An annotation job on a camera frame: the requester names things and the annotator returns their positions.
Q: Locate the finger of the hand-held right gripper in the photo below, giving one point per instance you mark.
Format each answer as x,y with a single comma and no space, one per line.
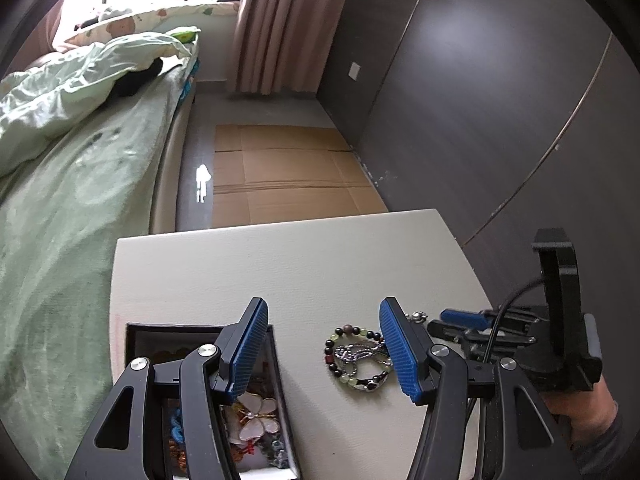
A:
465,318
445,331

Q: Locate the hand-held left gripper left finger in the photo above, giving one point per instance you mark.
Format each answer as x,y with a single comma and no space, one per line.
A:
247,350

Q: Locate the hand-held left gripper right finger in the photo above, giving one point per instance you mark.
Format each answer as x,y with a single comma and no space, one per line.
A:
402,355

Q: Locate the small silver flower ornament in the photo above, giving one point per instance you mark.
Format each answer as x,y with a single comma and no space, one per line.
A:
418,316

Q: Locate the black jewelry box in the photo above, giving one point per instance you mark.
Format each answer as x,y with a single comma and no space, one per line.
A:
286,400

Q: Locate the blue jewelry piece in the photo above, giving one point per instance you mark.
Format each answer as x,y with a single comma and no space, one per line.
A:
176,427

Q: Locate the person's right forearm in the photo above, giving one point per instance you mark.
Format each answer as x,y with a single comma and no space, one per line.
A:
605,450

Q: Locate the person's right hand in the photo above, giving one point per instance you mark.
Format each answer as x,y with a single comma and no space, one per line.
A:
585,410

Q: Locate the white side table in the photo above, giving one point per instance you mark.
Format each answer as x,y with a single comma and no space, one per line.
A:
300,270

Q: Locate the flattened cardboard sheet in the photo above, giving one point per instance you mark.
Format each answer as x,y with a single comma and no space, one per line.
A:
290,175

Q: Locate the bed with green sheet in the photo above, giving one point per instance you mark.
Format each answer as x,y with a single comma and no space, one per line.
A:
65,220

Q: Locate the black cloth item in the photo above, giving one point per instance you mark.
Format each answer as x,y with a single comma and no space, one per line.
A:
137,77

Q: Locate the bright green cloth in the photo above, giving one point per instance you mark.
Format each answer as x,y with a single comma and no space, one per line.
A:
184,35

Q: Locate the light green duvet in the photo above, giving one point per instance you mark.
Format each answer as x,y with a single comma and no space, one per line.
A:
65,85

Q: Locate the pink curtain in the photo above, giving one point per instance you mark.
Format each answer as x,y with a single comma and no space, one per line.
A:
280,25

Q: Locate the printed windowsill cushion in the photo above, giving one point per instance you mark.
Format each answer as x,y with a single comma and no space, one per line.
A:
150,17

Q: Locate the white cloth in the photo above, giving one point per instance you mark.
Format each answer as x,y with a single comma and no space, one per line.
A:
112,13

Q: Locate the white wall socket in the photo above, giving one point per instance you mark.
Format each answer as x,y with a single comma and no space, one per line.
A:
354,70

